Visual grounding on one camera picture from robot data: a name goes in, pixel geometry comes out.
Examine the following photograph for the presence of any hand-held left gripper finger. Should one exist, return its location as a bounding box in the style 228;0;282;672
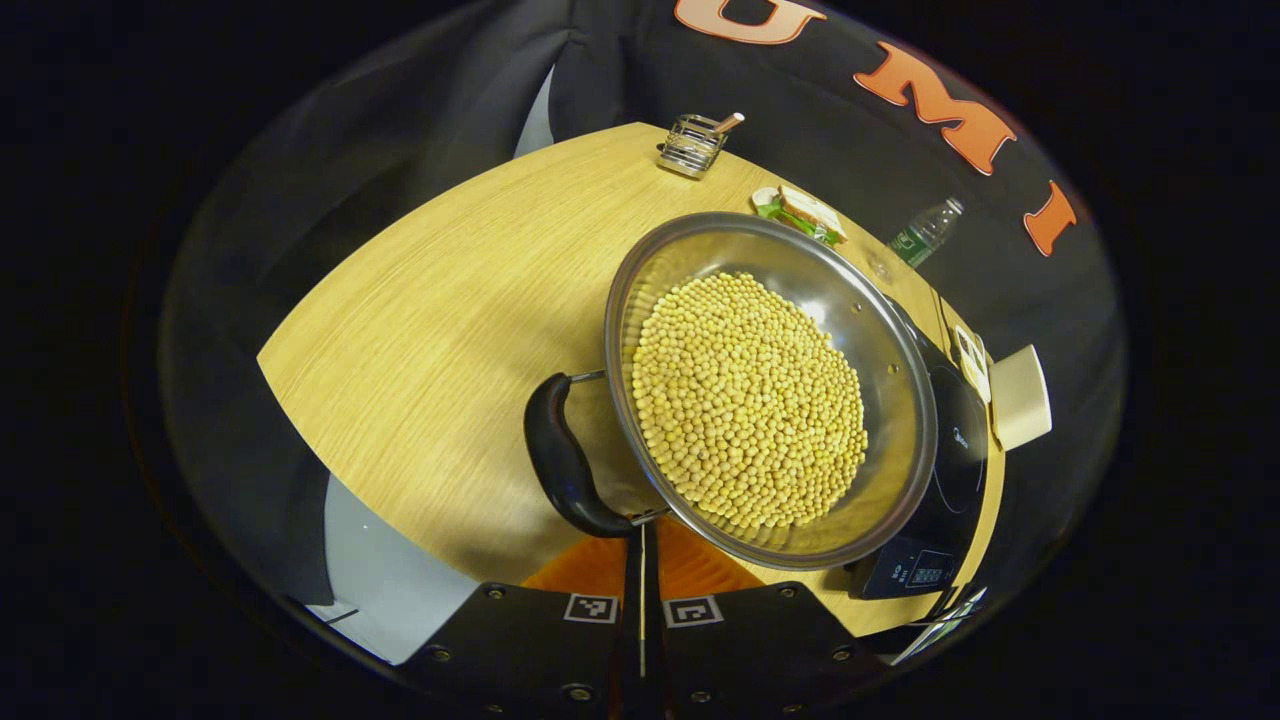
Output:
398;520;644;720
643;518;888;720

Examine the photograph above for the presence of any pile of yellow soybeans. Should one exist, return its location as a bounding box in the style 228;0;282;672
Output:
630;272;869;531

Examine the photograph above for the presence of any black induction cooktop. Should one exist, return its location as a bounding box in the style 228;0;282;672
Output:
848;295;993;601

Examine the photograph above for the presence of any steel pot with black handles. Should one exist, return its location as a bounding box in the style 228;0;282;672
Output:
523;210;939;571

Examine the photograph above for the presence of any white divided dish of beans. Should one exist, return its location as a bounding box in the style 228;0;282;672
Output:
952;325;993;404

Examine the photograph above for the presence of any white rectangular container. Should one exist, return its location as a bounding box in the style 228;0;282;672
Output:
990;345;1053;451

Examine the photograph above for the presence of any sandwich with lettuce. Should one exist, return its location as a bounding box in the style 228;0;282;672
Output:
757;185;849;248

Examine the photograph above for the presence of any clear plastic water bottle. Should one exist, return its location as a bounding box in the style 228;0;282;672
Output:
890;197;965;269

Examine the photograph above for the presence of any metal wire utensil holder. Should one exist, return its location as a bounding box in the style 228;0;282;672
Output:
657;114;729;181

